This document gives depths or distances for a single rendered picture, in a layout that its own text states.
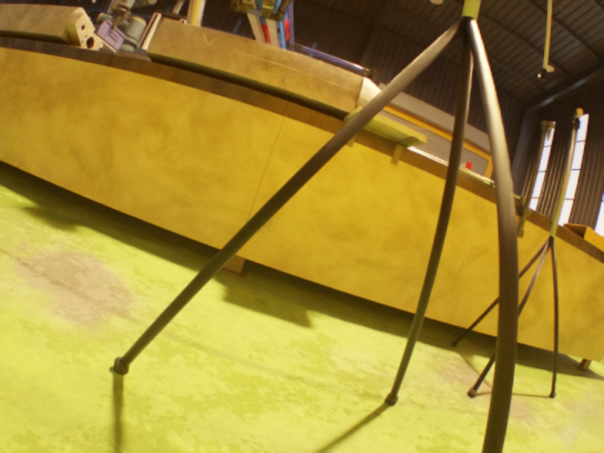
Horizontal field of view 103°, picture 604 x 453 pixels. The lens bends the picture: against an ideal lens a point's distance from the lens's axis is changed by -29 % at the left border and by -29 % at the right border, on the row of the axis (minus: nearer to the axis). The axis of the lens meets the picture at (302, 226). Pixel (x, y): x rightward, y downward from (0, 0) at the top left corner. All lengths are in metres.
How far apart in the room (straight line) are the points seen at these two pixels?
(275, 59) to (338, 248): 0.86
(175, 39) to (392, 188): 1.18
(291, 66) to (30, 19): 1.60
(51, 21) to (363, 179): 1.88
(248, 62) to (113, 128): 0.67
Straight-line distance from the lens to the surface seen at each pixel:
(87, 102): 1.73
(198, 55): 1.56
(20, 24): 2.35
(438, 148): 13.10
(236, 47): 1.56
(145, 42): 3.55
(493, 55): 14.13
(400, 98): 12.44
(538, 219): 1.88
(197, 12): 3.00
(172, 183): 1.46
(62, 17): 2.11
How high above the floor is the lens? 0.40
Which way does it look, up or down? 4 degrees down
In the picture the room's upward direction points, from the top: 20 degrees clockwise
